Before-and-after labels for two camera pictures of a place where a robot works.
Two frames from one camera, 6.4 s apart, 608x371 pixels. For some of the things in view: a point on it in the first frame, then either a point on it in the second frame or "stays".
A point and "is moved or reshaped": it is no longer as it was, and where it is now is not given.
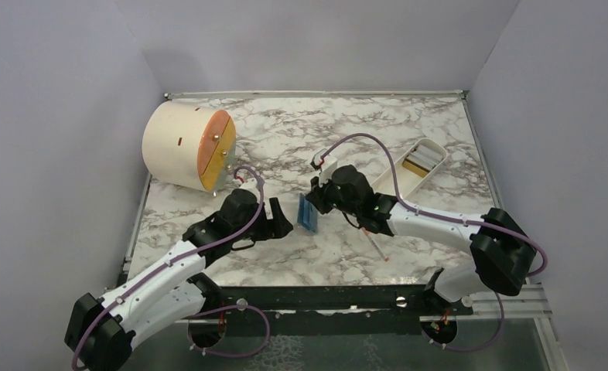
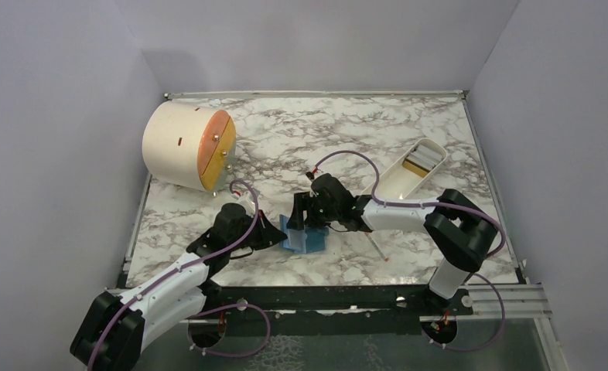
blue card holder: x=307 y=213 is moved or reshaped
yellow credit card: x=415 y=168 stays
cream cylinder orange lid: x=189 y=146 stays
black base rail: x=331 y=309 stays
